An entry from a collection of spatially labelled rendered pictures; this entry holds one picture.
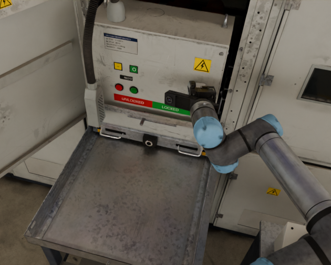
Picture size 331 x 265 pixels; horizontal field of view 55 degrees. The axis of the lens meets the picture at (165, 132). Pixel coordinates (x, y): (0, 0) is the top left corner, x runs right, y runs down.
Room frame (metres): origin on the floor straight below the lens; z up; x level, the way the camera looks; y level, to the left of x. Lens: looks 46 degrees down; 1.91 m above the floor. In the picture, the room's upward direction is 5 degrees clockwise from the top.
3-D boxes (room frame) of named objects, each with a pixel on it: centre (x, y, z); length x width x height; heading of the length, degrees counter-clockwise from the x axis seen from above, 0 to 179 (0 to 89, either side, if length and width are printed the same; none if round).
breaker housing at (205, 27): (1.20, 0.01, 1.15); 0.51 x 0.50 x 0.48; 170
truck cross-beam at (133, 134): (0.97, 0.06, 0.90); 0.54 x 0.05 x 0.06; 80
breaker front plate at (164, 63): (0.95, 0.06, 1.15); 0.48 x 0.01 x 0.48; 80
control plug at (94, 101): (0.92, 0.28, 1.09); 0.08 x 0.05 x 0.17; 170
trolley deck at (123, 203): (0.76, 0.10, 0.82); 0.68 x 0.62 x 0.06; 169
